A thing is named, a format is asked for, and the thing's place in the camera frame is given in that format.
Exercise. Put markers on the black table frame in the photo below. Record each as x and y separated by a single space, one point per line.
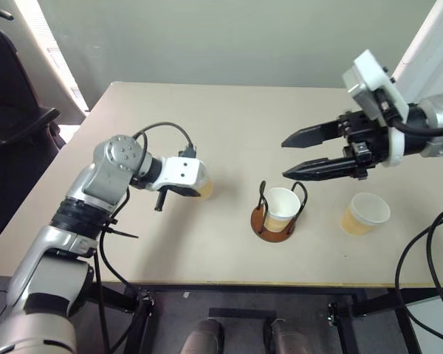
339 324

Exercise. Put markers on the paper cup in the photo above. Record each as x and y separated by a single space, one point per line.
369 210
282 206
207 190

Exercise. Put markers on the white box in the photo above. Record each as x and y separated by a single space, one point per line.
435 332

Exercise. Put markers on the dark rounded foot shape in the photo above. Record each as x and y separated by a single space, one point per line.
286 337
203 337

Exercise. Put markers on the white board panel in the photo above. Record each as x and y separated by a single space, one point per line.
432 55

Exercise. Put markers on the black floor plate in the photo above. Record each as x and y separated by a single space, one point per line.
240 313

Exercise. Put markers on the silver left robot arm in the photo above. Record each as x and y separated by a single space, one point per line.
107 173

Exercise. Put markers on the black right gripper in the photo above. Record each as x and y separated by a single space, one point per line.
373 144

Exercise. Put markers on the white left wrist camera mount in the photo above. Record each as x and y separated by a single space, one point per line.
182 171

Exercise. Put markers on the black office chair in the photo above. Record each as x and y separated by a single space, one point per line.
11 147

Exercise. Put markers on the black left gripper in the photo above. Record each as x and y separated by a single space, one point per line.
186 193

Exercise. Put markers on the black zip tie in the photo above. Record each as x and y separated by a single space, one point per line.
125 233

